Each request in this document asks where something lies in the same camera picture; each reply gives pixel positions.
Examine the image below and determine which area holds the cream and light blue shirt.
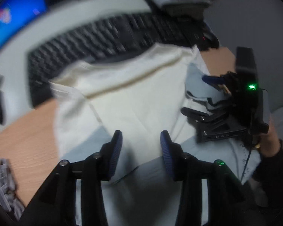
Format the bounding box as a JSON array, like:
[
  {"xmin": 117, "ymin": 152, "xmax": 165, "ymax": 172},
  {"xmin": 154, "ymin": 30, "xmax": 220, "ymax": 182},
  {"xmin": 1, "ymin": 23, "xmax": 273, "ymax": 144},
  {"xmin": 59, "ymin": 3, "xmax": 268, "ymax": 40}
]
[{"xmin": 49, "ymin": 43, "xmax": 262, "ymax": 226}]

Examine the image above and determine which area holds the person's right forearm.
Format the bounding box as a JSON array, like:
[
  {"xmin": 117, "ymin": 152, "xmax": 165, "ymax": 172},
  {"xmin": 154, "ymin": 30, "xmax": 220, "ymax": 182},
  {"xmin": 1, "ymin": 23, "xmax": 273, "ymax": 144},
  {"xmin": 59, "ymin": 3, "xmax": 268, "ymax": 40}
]
[{"xmin": 251, "ymin": 140, "xmax": 283, "ymax": 189}]

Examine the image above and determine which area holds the monitor with blue desktop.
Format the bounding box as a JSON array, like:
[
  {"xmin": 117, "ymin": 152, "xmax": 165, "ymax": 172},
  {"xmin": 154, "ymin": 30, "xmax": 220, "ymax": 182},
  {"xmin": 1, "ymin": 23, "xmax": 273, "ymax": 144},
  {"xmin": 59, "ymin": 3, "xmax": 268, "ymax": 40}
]
[{"xmin": 0, "ymin": 0, "xmax": 48, "ymax": 57}]

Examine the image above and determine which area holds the black device with red light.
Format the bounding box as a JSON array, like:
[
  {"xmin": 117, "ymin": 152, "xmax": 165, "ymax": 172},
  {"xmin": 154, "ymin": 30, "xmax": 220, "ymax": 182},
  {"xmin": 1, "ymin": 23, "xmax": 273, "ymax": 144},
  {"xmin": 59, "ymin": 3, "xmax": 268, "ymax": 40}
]
[{"xmin": 192, "ymin": 20, "xmax": 220, "ymax": 50}]

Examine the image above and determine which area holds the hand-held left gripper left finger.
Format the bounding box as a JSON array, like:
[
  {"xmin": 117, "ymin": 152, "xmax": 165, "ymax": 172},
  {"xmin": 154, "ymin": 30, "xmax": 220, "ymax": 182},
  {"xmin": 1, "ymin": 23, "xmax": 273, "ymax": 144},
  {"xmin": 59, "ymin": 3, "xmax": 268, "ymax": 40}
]
[{"xmin": 21, "ymin": 130, "xmax": 123, "ymax": 226}]

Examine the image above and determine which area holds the person's right hand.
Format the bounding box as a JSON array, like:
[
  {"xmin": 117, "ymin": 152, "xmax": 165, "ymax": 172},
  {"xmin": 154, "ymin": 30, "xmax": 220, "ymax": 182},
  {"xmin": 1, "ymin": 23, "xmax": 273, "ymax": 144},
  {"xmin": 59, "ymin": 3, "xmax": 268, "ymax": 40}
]
[{"xmin": 257, "ymin": 122, "xmax": 281, "ymax": 157}]

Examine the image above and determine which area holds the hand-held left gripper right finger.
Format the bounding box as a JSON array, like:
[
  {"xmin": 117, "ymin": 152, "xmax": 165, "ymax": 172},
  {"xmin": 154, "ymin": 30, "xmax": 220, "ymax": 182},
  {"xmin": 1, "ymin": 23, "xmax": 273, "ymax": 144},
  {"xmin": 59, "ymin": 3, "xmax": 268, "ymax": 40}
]
[{"xmin": 160, "ymin": 130, "xmax": 263, "ymax": 226}]

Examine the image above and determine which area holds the black computer keyboard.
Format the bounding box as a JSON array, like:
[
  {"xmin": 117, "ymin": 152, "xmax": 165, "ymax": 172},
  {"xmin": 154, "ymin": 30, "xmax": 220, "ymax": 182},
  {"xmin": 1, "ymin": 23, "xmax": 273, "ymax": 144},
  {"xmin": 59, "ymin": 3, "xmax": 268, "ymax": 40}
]
[{"xmin": 27, "ymin": 11, "xmax": 204, "ymax": 109}]

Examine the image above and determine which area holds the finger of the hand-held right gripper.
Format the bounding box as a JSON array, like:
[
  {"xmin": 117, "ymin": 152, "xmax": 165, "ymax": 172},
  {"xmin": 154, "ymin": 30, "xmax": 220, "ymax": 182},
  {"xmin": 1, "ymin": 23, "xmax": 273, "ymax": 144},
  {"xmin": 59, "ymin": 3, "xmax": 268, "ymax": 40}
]
[
  {"xmin": 181, "ymin": 107, "xmax": 248, "ymax": 144},
  {"xmin": 202, "ymin": 72, "xmax": 237, "ymax": 95}
]

